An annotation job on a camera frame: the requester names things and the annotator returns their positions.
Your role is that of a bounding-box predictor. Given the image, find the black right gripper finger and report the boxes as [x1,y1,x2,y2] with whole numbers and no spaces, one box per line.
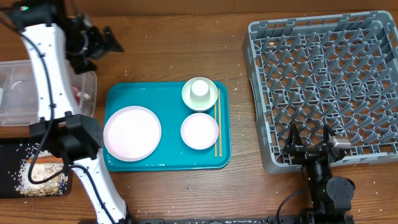
[323,124,335,146]
[285,122,302,154]

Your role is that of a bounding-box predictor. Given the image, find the red snack wrapper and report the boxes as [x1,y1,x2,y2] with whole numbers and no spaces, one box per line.
[71,85,91,106]

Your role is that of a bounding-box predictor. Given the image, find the large pink plate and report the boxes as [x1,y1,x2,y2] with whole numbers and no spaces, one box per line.
[103,106,162,162]

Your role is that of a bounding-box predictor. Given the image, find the small pink bowl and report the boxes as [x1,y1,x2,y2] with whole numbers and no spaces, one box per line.
[180,113,215,150]

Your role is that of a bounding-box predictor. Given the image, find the white paper cup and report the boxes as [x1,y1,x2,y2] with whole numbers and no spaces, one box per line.
[190,80,210,101]

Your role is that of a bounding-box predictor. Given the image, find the rice and peanut shells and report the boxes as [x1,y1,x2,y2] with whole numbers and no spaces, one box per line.
[28,150,63,184]

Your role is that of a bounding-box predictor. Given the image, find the orange sausage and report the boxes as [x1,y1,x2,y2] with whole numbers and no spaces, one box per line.
[35,156,63,164]

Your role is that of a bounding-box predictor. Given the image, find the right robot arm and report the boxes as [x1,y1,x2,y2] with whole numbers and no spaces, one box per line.
[275,123,356,224]

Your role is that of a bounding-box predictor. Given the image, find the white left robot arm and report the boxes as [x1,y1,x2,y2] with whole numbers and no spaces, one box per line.
[4,1,133,223]

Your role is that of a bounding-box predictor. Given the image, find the black waste tray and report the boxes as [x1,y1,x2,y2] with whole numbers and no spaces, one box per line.
[1,138,72,198]

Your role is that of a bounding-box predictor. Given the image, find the grey plastic dish rack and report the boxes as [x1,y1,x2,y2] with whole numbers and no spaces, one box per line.
[243,11,397,174]

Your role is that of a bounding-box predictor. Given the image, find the teal plastic tray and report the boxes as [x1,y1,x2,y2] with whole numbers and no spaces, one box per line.
[103,81,232,172]

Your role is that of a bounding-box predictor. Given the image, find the wooden chopstick left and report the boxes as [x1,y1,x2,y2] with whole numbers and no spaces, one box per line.
[214,102,219,157]

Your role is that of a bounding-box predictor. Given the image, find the wooden chopstick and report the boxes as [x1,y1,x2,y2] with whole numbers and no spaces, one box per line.
[218,89,223,157]
[214,102,219,157]

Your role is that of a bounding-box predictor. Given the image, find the clear plastic bin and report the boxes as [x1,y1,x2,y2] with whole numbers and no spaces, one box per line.
[1,60,97,126]

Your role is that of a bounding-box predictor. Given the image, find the wooden chopstick right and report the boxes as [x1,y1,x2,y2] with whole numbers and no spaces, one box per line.
[218,89,223,157]

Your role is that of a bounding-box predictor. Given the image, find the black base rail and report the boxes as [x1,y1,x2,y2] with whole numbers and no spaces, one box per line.
[136,215,355,224]

